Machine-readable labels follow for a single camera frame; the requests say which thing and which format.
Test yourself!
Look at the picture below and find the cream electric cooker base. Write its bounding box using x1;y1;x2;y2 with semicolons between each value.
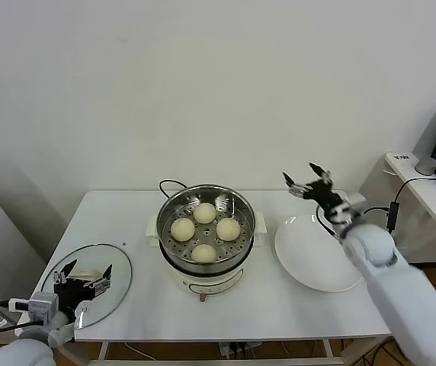
146;234;267;304

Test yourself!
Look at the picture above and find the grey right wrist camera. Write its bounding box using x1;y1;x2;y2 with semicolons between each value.
330;192;367;226

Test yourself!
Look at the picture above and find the white round plate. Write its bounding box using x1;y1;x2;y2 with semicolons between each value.
274;213;364;294

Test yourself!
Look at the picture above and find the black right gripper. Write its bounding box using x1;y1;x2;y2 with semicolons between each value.
283;162;345;215

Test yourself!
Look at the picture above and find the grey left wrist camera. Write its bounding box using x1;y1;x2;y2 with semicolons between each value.
8;292;60;326

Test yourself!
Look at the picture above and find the perforated steel steamer basket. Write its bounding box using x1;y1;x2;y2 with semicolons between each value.
146;184;268;268

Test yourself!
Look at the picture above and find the grey round puck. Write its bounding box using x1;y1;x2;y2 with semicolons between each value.
415;156;436;177

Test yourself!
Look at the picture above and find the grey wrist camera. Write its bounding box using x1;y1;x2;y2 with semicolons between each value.
8;292;60;326
330;192;367;226

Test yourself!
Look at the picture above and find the black cooker power cord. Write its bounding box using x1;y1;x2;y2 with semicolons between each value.
159;179;188;201

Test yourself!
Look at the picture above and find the black laptop charger cable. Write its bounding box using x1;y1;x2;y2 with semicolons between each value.
361;177;436;258

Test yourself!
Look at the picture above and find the white side table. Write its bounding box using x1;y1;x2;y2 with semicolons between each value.
357;152;436;325

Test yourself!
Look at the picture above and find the glass lid with cream handle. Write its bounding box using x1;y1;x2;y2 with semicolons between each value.
38;243;133;329

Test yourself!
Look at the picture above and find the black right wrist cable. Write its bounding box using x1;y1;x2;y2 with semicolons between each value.
315;204;341;238

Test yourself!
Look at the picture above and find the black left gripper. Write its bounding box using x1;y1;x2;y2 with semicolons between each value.
53;258;114;312

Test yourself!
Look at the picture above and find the thin white floor cable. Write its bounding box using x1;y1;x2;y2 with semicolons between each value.
124;341;155;361

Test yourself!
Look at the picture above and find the white table leg frame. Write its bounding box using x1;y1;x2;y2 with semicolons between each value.
71;337;398;366

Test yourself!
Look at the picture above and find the white steamed baozi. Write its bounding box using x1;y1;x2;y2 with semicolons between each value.
193;202;217;225
170;217;196;243
190;243;217;265
216;217;242;242

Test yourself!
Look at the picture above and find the white power strip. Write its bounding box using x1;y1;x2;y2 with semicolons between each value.
220;341;263;359

